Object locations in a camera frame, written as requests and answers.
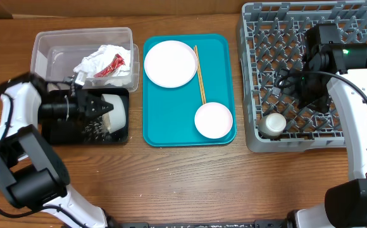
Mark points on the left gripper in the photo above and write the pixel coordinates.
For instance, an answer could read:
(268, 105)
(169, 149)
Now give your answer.
(88, 109)

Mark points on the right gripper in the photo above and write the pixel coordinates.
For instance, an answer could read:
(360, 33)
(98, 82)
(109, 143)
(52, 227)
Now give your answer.
(312, 103)

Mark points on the grey bowl of rice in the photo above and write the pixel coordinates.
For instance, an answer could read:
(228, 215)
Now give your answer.
(115, 119)

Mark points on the white napkin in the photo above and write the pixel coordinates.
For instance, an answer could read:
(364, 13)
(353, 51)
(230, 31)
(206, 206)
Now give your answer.
(101, 58)

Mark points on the red snack wrapper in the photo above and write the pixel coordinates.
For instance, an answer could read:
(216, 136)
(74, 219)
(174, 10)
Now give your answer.
(116, 63)

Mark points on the white paper cup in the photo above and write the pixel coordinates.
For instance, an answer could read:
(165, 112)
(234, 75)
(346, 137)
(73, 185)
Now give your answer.
(272, 125)

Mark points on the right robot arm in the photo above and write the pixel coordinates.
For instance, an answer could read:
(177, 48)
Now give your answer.
(335, 72)

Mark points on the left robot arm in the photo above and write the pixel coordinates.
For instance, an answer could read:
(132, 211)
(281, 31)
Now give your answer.
(33, 178)

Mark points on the clear plastic waste bin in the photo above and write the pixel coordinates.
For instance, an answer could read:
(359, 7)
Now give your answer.
(56, 53)

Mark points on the grey dishwasher rack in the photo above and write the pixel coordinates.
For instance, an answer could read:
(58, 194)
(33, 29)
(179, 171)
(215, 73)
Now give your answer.
(270, 37)

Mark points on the black plastic tray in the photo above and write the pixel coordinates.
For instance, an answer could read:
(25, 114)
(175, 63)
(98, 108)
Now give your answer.
(57, 130)

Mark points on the teal serving tray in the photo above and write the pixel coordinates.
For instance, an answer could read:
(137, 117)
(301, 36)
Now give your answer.
(168, 114)

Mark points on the large white plate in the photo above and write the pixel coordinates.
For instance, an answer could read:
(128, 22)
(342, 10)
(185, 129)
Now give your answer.
(170, 64)

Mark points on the small white plate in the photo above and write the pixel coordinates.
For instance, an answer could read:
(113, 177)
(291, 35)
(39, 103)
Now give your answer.
(213, 120)

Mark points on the wooden chopstick left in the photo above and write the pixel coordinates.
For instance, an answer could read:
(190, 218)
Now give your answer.
(199, 76)

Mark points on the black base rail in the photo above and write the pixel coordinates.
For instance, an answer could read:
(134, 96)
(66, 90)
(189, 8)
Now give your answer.
(259, 223)

